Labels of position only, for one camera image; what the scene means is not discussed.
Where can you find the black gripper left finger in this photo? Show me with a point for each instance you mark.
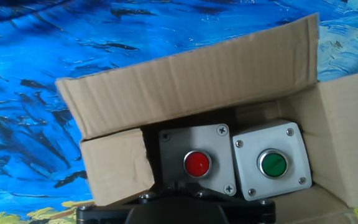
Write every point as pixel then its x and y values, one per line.
pixel 104 213

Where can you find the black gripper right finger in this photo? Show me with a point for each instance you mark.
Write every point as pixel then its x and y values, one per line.
pixel 247 213

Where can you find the brown cardboard box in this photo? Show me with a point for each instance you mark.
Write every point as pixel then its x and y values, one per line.
pixel 197 84

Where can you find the blue yellow painted cloth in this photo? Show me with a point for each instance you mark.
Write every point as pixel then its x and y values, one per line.
pixel 42 62

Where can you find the grey green button switch box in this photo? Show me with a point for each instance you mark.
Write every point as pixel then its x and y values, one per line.
pixel 297 149

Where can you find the grey red button switch box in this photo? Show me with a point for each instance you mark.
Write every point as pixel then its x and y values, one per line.
pixel 172 146

